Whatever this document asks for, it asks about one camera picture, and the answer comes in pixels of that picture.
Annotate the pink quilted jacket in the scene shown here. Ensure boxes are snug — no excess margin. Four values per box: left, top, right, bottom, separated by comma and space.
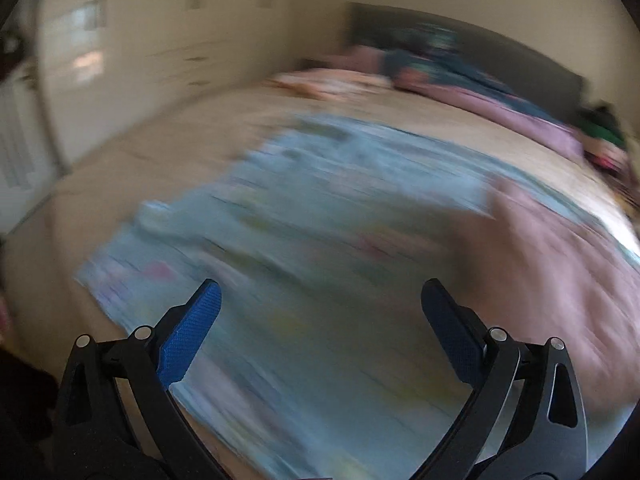
460, 175, 640, 411

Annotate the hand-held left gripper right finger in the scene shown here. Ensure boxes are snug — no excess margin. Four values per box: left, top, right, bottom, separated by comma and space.
421, 279, 588, 480

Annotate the bed with beige sheet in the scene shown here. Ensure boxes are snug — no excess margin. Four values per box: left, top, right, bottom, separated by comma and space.
0, 67, 640, 480

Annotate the pile of clothes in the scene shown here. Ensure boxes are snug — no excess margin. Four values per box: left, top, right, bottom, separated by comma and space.
577, 102, 633, 186

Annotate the dark floral quilt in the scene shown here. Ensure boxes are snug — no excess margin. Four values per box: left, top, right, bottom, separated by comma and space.
345, 25, 586, 161

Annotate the blue cartoon printed blanket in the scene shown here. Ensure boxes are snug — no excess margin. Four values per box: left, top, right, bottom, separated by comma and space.
74, 115, 640, 480

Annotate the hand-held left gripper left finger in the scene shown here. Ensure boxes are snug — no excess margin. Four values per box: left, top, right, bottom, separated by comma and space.
52, 279, 233, 480

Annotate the small pink floral cloth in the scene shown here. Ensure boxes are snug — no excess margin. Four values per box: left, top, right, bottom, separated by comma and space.
270, 67, 391, 98

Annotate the white wardrobe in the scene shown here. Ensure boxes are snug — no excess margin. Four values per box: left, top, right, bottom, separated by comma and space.
37, 0, 296, 171

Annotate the grey headboard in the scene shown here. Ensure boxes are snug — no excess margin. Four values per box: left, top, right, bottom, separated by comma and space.
345, 2, 586, 111

